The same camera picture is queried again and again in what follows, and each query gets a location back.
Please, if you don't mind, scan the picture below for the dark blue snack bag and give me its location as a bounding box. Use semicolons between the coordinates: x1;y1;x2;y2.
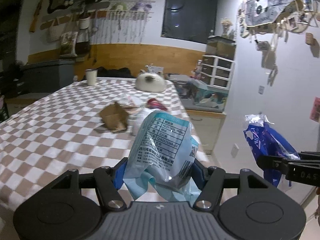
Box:
244;114;300;192

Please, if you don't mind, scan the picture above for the light blue plastic package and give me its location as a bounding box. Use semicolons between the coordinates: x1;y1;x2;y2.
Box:
123;111;200;204

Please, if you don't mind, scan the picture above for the brown cardboard box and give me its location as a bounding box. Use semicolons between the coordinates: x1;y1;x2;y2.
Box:
99;102;129;133

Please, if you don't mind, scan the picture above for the clear plastic wrapper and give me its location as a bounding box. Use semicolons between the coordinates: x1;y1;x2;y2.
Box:
118;94;145;108

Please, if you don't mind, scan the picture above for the red snack bag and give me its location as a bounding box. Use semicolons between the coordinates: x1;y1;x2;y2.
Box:
146;98;168;111

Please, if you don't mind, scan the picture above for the cream cabinet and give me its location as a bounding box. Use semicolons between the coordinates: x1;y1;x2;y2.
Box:
186;109;227;155

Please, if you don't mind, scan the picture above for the checkered brown white tablecloth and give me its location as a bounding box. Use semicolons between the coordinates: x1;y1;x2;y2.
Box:
0;76;209;209

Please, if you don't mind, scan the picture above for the colourful illustrated box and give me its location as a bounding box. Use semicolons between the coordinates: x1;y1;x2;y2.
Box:
191;80;228;112

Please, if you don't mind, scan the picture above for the white drawer organizer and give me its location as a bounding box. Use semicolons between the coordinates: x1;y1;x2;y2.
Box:
200;55;234;90

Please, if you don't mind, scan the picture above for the pink labelled bottle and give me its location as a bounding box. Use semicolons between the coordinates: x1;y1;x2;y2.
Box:
195;60;202;80

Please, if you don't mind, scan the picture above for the clear box with toys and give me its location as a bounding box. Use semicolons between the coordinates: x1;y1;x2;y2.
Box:
169;74;195;99

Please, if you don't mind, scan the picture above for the white ceramic cat figurine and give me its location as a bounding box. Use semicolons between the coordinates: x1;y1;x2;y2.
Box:
135;70;167;93

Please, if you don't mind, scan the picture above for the white cup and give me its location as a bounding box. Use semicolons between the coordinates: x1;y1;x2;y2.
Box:
86;69;98;86

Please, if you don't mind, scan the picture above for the glass fish tank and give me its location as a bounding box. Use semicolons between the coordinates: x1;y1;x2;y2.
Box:
206;35;236;60

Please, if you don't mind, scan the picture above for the dark grey storage bin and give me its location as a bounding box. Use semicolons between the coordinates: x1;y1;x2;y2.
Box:
14;60;74;94

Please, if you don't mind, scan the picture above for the dried flower bouquet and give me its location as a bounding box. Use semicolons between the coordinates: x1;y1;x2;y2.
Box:
220;17;233;38

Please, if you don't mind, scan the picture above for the dark window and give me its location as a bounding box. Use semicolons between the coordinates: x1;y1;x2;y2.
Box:
161;0;217;44

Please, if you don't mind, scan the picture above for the pink wall poster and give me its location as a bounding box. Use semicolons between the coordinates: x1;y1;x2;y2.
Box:
310;97;320;122

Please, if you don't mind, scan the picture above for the photo collage wall decoration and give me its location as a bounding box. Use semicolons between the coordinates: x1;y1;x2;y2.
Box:
237;0;319;51

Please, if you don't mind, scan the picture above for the macrame wall hanging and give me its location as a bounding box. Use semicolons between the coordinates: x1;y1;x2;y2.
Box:
91;0;154;44

